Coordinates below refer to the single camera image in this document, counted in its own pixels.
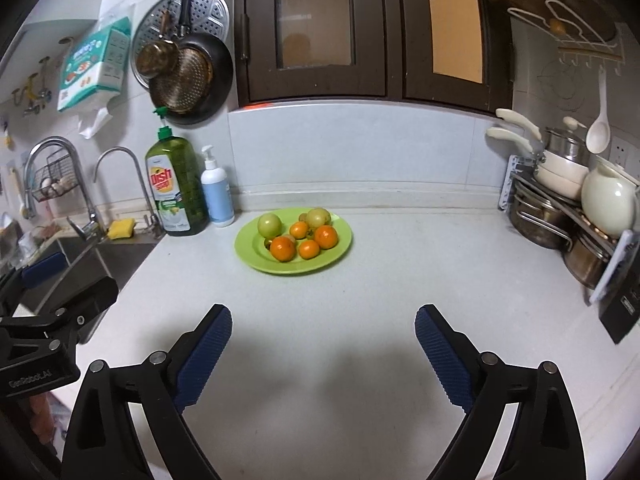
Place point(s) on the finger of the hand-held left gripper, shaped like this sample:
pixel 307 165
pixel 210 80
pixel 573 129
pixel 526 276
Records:
pixel 42 266
pixel 85 300

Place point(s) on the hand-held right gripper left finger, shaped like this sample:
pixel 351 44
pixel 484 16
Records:
pixel 205 355

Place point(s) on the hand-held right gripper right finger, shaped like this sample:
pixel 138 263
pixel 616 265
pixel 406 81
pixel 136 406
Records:
pixel 445 355

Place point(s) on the green plate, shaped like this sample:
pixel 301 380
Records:
pixel 250 252

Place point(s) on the large orange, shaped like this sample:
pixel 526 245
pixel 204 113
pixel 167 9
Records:
pixel 326 236
pixel 283 249

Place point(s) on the large green apple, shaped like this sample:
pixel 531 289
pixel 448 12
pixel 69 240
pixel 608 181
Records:
pixel 269 225

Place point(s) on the medium orange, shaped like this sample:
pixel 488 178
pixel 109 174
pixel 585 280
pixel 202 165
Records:
pixel 309 250

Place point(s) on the small orange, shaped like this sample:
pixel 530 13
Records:
pixel 299 230

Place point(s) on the yellow-green apple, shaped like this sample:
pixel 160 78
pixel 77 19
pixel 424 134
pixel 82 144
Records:
pixel 317 217

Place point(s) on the steel sink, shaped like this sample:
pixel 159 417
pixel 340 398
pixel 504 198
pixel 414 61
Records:
pixel 115 260

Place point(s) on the yellow sponge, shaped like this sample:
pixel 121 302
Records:
pixel 121 229

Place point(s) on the chrome sink faucet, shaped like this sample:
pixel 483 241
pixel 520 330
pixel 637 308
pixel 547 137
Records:
pixel 75 160

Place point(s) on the thin gooseneck faucet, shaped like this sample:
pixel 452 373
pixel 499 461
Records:
pixel 137 175

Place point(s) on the green dish soap bottle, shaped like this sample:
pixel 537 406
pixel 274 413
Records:
pixel 175 195

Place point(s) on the clear plastic bag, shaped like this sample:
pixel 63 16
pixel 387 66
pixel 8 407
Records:
pixel 92 122

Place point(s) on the white blue pump bottle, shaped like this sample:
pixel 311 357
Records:
pixel 217 200

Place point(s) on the black box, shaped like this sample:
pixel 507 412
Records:
pixel 620 317

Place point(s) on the metal pot rack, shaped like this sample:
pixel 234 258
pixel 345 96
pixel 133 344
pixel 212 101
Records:
pixel 612 270

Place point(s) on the green white tissue pack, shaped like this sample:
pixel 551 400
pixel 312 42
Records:
pixel 92 65

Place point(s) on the white pan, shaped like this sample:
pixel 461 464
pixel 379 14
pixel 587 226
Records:
pixel 560 182
pixel 565 160

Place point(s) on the white teapot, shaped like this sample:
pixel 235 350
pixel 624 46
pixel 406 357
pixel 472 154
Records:
pixel 607 205

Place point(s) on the small copper pot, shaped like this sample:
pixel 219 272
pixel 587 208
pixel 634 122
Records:
pixel 155 60

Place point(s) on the golden strainer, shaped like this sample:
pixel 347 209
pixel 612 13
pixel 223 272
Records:
pixel 187 80

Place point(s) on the steel pot with lid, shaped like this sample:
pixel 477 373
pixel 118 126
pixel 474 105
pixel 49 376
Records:
pixel 565 142

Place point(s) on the black frying pan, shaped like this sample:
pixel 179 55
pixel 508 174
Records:
pixel 222 75

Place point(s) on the white ladle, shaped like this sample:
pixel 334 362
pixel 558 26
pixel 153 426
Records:
pixel 598 135

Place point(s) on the steel steamer plate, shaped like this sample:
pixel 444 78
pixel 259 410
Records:
pixel 210 10

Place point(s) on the dark framed window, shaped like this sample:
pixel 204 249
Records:
pixel 260 35
pixel 415 35

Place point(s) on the yellow wall hanger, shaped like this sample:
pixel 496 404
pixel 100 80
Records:
pixel 32 90

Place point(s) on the wall socket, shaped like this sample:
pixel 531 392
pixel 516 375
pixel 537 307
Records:
pixel 623 152

